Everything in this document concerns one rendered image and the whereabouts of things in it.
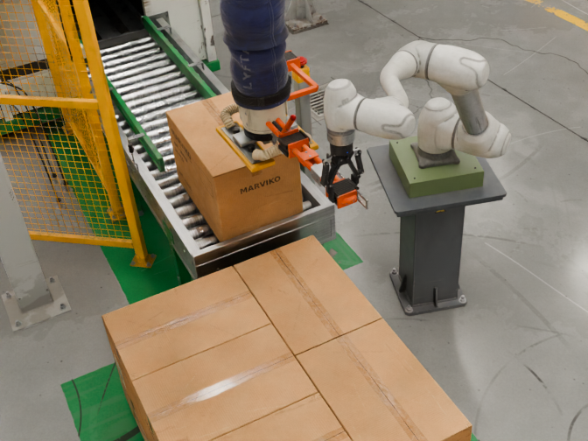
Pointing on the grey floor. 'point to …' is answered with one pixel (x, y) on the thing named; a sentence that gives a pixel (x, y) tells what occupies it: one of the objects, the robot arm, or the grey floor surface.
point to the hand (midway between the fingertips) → (342, 190)
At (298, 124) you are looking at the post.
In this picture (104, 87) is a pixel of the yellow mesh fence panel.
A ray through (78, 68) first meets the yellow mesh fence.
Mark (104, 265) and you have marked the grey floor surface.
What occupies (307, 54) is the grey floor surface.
